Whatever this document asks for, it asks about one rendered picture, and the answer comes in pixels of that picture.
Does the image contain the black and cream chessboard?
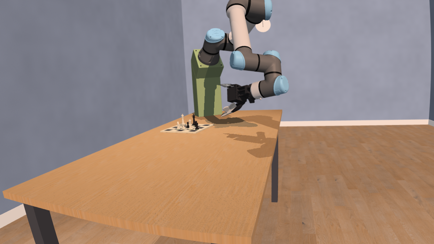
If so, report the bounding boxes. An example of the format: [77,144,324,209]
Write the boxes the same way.
[160,124,214,134]

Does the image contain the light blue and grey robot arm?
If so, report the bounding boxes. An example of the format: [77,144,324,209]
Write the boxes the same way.
[198,0,289,100]

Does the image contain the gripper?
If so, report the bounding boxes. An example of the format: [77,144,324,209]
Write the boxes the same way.
[221,84,255,117]

